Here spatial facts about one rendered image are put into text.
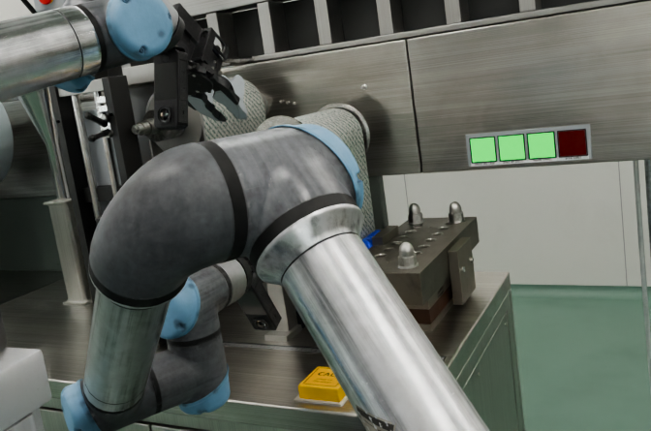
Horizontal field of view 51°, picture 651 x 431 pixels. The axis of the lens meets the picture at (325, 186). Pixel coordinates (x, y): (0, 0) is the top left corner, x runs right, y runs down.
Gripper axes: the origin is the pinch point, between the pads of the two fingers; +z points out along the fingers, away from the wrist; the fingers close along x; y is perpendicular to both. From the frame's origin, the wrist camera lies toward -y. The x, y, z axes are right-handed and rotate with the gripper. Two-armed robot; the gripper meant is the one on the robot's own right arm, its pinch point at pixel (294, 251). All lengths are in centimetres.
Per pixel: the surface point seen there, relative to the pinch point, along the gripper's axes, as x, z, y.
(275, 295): 9.1, 5.7, -10.6
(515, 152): -31, 42, 8
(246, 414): 1.6, -19.1, -21.1
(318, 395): -10.5, -16.6, -18.0
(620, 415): -38, 151, -109
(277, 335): 8.6, 3.5, -17.8
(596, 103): -47, 43, 17
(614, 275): -29, 276, -97
